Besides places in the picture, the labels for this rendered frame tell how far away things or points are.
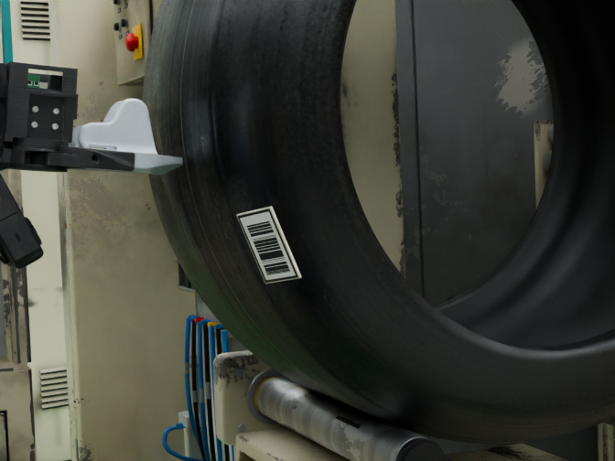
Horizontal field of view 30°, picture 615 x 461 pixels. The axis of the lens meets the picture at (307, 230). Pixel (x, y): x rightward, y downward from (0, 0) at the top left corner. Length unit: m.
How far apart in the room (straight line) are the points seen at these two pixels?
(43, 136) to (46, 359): 3.54
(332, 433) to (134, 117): 0.34
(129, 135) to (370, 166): 0.44
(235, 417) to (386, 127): 0.37
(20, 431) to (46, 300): 2.84
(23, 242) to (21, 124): 0.09
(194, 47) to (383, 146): 0.44
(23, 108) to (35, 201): 3.48
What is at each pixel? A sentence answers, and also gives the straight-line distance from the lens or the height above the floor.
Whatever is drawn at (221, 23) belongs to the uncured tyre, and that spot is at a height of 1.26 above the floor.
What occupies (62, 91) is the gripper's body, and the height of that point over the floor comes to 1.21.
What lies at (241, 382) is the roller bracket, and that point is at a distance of 1.25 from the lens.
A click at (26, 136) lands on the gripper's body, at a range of 0.91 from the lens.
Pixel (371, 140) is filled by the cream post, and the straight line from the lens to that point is 1.32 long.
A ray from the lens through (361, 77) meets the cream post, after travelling 1.32.
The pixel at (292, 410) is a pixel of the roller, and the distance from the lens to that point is 1.15.
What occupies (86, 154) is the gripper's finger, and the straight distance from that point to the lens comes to 0.91.
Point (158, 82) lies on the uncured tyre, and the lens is 1.03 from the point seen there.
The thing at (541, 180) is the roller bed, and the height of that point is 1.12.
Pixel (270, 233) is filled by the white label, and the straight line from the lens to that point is 0.88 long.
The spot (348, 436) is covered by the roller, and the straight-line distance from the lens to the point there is 1.03.
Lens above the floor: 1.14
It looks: 3 degrees down
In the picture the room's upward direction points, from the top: 2 degrees counter-clockwise
